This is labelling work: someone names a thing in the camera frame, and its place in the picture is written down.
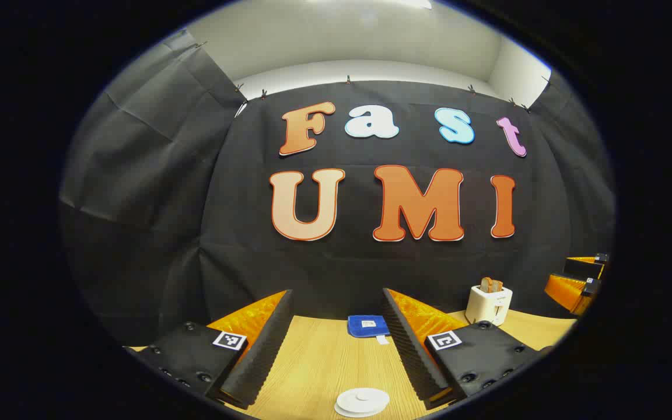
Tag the white teacup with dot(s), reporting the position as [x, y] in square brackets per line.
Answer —
[347, 412]

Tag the white toaster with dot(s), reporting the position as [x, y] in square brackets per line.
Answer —
[487, 308]

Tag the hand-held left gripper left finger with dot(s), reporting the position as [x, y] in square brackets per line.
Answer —
[263, 350]

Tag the blue towel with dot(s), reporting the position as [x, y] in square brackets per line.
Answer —
[366, 325]

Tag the black backdrop cloth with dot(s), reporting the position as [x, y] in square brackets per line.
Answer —
[242, 233]

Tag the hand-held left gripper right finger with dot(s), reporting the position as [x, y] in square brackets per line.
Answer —
[412, 350]

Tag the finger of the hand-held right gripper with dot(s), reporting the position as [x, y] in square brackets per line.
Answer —
[569, 291]
[584, 267]

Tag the toast slice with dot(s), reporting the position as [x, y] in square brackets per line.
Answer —
[486, 284]
[497, 286]

